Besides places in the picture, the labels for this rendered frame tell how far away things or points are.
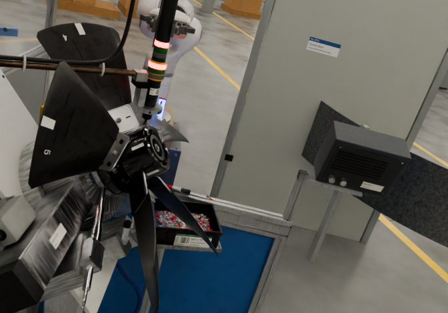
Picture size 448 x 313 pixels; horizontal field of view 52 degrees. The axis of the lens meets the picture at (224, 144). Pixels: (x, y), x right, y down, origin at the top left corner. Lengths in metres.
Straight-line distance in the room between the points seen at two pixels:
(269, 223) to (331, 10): 1.62
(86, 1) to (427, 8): 6.63
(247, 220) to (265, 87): 1.46
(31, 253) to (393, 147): 1.17
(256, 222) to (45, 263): 0.96
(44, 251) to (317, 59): 2.36
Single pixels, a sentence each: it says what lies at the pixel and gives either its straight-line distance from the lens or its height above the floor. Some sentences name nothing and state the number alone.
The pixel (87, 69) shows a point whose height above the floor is 1.37.
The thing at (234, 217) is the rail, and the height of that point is 0.83.
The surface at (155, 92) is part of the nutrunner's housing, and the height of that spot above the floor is 1.33.
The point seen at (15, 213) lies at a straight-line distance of 0.93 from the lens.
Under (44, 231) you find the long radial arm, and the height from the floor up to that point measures 1.14.
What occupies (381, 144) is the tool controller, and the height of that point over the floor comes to 1.24.
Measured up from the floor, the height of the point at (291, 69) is 1.10.
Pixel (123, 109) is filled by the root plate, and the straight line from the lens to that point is 1.14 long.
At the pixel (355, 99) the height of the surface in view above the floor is 1.02.
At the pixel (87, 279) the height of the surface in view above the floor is 1.07.
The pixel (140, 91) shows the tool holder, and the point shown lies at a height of 1.33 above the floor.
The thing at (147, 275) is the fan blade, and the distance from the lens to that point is 1.04.
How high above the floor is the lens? 1.69
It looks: 23 degrees down
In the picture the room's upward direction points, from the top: 16 degrees clockwise
